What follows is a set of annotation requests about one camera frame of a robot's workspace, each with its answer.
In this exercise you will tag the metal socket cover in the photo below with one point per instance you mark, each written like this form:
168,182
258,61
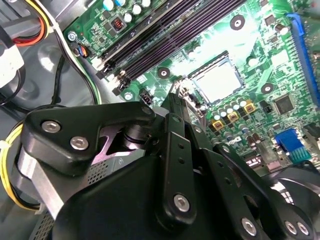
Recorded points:
197,110

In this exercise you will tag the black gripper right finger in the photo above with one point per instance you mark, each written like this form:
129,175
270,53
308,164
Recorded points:
240,190

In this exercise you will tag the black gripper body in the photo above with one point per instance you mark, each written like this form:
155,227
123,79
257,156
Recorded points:
112,212

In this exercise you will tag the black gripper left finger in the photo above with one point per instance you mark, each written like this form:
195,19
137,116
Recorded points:
62,152

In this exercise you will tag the silver CPU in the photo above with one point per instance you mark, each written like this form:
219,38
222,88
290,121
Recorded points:
217,82

